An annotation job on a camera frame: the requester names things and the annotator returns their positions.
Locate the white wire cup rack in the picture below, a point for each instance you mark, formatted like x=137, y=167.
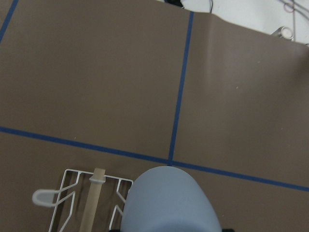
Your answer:
x=84, y=197

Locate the light blue plastic cup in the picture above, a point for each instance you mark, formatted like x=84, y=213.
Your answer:
x=168, y=199

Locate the brown table mat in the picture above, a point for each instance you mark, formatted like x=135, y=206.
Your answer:
x=128, y=85

